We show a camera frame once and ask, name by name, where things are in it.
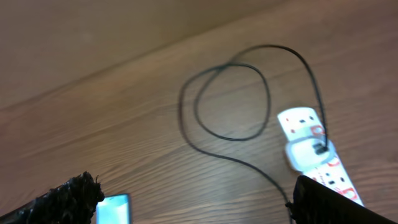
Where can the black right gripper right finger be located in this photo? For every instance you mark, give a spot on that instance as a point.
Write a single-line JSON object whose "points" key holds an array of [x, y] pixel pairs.
{"points": [[313, 203]]}

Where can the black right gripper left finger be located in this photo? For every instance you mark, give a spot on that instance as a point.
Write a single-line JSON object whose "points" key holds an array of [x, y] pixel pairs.
{"points": [[73, 202]]}

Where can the blue Samsung Galaxy smartphone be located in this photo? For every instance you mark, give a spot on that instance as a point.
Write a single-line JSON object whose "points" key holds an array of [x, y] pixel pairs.
{"points": [[114, 209]]}

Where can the white charger plug adapter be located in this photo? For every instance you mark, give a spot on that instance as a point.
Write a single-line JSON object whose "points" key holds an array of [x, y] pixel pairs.
{"points": [[309, 152]]}

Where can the white power strip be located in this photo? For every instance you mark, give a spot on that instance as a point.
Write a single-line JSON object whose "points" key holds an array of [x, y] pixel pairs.
{"points": [[302, 122]]}

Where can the cardboard back panel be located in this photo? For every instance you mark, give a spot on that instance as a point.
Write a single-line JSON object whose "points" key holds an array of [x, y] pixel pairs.
{"points": [[46, 44]]}

